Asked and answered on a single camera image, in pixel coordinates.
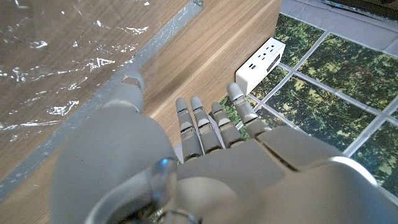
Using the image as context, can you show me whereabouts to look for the printed forest window backdrop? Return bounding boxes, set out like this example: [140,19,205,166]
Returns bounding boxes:
[174,0,398,197]

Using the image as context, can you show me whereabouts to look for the clear plastic wrap sheet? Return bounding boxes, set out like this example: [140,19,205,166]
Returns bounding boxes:
[0,0,150,144]

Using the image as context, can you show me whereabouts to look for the white box on table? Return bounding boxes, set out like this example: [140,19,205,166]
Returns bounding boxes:
[235,37,286,96]

